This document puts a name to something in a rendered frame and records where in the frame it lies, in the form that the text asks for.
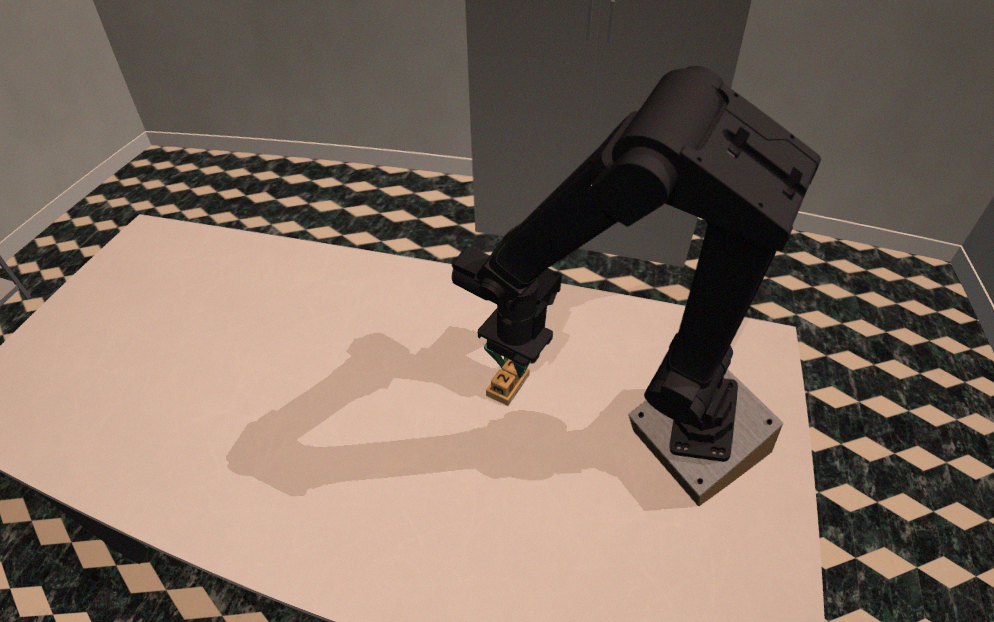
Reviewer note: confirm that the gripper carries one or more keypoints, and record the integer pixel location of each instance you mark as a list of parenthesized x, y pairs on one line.
[(513, 340)]

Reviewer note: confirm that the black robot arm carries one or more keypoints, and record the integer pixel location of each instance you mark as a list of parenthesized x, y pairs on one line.
[(675, 148)]

